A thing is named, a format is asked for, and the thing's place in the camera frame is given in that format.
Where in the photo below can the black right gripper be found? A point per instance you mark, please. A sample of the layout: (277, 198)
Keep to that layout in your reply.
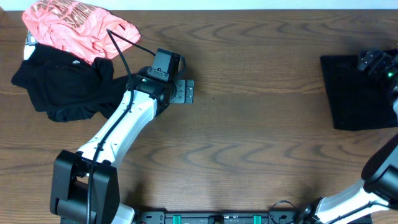
(384, 59)

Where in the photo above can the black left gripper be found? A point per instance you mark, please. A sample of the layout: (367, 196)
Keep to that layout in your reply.
(181, 96)

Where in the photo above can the black knit skirt with buttons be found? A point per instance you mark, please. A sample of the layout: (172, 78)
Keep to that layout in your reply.
(357, 101)

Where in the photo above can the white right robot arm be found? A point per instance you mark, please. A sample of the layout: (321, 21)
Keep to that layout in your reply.
(376, 190)

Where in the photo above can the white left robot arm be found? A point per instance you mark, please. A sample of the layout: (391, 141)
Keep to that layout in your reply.
(85, 186)

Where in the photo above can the black t-shirt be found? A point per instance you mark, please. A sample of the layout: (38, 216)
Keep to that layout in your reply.
(66, 87)

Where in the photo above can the pink t-shirt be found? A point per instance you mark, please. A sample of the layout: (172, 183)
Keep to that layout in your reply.
(78, 28)

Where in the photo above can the white garment under pile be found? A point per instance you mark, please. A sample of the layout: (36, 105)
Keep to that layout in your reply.
(29, 47)

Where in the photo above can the black mounting rail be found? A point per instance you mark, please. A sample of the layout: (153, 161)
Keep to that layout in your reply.
(274, 215)

